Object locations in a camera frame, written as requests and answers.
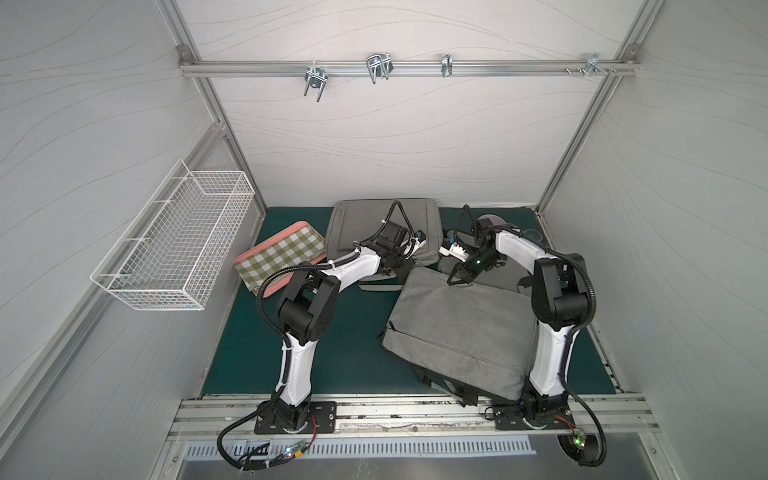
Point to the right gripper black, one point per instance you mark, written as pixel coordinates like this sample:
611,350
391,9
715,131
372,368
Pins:
466,264

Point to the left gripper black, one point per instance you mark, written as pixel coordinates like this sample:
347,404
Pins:
391,241

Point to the grey zippered laptop bag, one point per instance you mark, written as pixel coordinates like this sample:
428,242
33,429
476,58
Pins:
356,223

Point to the grey laptop sleeve bag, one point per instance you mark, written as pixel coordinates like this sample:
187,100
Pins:
475,334

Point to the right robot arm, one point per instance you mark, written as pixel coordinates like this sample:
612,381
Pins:
563,301

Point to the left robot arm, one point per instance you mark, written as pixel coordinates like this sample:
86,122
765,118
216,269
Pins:
307,304

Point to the pink bowl with contents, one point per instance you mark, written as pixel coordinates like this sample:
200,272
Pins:
488,220

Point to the clear plastic cup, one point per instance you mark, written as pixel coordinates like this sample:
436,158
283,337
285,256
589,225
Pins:
533,235

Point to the green checkered cloth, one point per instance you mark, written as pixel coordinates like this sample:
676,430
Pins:
279,258

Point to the metal hook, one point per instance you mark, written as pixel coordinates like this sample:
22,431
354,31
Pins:
446,65
591,67
315,78
379,66

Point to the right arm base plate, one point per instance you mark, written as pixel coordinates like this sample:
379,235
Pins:
510,415

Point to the white slotted cable duct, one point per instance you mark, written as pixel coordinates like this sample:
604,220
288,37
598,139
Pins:
376,448

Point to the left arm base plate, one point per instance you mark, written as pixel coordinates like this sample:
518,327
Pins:
321,417

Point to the white wire basket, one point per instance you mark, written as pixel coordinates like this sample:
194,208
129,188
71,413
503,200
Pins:
170,255

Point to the aluminium crossbar rail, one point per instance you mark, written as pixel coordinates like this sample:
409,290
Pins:
626,66

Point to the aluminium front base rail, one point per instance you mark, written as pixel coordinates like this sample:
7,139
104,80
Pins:
361,416

